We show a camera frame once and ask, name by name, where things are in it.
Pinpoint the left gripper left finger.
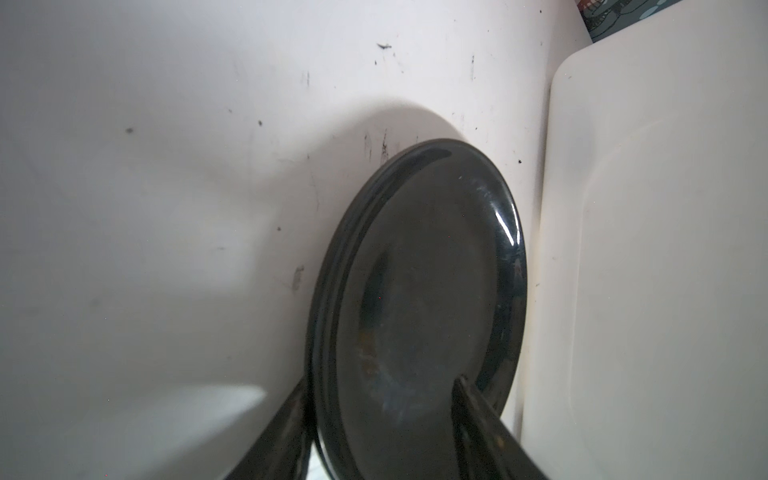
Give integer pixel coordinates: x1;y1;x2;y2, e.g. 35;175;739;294
226;378;312;480

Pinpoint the black round plate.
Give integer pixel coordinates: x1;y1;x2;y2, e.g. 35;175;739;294
306;139;528;479

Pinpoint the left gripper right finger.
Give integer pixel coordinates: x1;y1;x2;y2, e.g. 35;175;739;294
451;376;547;480

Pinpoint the white plastic bin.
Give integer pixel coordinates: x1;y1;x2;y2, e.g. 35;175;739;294
521;1;767;479

